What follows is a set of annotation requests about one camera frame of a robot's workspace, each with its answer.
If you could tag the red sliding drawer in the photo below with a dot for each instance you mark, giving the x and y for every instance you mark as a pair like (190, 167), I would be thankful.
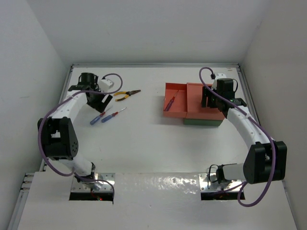
(179, 107)

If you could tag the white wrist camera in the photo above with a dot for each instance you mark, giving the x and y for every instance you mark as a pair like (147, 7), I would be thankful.
(105, 85)
(219, 75)

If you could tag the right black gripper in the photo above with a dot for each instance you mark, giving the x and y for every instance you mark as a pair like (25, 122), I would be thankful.
(207, 93)

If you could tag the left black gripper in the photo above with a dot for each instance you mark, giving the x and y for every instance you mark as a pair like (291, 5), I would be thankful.
(99, 105)

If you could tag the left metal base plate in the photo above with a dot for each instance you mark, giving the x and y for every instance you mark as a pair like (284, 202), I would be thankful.
(103, 183)

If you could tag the blue red screwdriver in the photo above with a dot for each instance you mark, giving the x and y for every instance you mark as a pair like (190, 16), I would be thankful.
(169, 105)

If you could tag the white front board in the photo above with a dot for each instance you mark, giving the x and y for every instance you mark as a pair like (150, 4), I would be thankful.
(149, 201)

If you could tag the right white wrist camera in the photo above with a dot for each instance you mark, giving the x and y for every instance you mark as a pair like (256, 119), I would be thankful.
(219, 75)

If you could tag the metal base plate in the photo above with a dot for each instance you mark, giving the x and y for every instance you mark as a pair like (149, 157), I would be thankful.
(207, 184)
(103, 183)

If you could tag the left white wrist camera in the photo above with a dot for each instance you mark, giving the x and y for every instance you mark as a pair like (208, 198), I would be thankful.
(105, 85)

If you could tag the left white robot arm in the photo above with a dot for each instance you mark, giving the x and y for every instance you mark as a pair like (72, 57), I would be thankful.
(56, 135)

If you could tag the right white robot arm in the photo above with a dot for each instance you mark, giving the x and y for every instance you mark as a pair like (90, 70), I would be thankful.
(266, 158)

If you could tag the yellow long-nose pliers near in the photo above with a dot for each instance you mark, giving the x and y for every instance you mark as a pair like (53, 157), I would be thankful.
(125, 94)

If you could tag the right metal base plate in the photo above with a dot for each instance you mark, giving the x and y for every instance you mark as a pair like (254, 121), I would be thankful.
(207, 184)

